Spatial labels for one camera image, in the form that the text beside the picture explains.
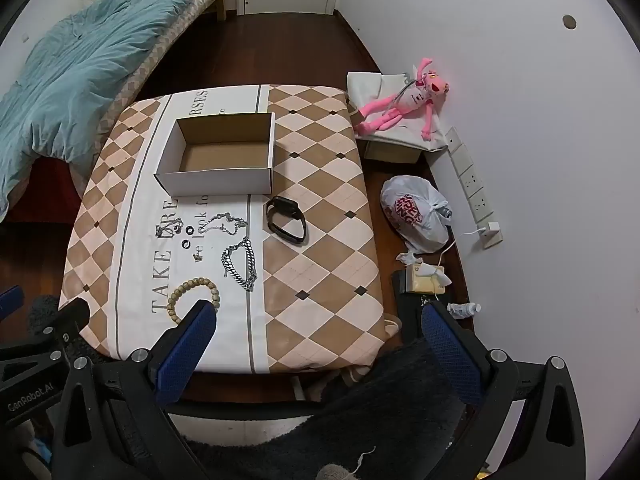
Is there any white charger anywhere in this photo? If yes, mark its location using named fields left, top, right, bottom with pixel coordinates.
left=481, top=220, right=502, bottom=250

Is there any blue duvet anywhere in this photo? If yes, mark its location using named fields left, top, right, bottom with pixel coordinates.
left=0, top=0, right=196, bottom=221

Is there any silver beaded bracelet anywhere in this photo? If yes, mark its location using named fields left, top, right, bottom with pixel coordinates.
left=156, top=215, right=186, bottom=239

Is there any checkered printed tablecloth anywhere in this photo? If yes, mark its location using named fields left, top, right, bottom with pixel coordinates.
left=59, top=84, right=401, bottom=376

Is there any red cloth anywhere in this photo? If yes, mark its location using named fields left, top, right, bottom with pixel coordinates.
left=7, top=157, right=88, bottom=223

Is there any tan box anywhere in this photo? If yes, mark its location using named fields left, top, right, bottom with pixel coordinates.
left=405, top=262, right=447, bottom=295

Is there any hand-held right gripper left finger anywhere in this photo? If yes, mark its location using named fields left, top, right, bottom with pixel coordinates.
left=50, top=300, right=218, bottom=480

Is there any brown cardboard box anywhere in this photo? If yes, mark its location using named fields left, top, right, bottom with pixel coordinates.
left=364, top=137, right=423, bottom=165

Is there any thin silver necklace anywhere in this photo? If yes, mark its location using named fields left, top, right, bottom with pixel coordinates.
left=202, top=211, right=248, bottom=237

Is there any white cloth covered box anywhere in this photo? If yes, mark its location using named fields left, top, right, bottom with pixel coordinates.
left=346, top=71, right=449, bottom=152

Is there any thick silver chain bracelet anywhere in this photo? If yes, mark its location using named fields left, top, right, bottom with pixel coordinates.
left=221, top=237, right=258, bottom=292

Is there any grey fuzzy cloth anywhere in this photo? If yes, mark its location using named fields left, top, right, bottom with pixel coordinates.
left=25, top=294, right=63, bottom=333

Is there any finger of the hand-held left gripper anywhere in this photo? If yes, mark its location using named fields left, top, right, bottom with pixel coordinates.
left=0, top=285, right=25, bottom=319
left=30, top=299, right=92, bottom=361

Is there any pink plush toy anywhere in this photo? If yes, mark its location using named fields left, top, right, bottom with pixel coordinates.
left=354, top=57, right=451, bottom=142

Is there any dark fleece clothing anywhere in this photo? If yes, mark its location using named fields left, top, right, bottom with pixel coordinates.
left=185, top=337, right=476, bottom=480

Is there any white cardboard box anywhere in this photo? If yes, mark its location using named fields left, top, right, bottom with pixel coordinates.
left=153, top=112, right=277, bottom=197

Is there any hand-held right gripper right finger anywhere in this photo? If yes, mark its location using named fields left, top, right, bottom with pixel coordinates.
left=421, top=302, right=586, bottom=480

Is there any white plastic bag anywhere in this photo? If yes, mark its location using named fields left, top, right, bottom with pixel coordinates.
left=381, top=175, right=451, bottom=253

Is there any black box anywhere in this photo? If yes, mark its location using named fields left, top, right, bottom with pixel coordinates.
left=392, top=270, right=476, bottom=348

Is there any black smartwatch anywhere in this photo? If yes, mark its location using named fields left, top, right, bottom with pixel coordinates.
left=265, top=196, right=309, bottom=246

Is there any wooden bead bracelet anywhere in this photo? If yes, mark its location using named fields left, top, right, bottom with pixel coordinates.
left=166, top=276, right=221, bottom=325

